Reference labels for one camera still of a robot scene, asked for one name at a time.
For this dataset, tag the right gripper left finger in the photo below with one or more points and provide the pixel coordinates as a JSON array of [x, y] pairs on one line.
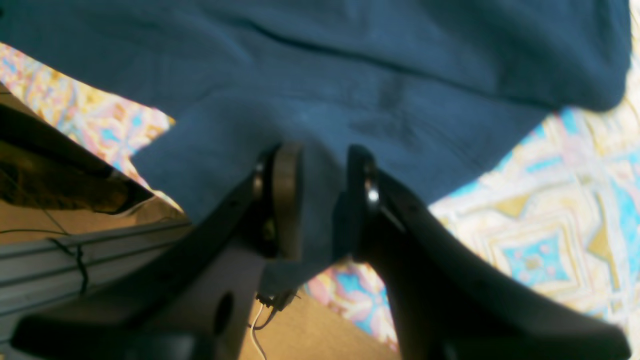
[[193, 301]]

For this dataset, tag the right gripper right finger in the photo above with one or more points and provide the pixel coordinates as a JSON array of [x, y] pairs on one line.
[[448, 304]]

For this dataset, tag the dark navy t-shirt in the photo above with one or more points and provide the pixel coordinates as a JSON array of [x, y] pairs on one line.
[[438, 90]]

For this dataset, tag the patterned colourful tablecloth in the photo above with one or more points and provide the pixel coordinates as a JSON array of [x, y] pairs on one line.
[[560, 212]]

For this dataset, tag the grey aluminium table rail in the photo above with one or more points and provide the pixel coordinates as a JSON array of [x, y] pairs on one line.
[[42, 273]]

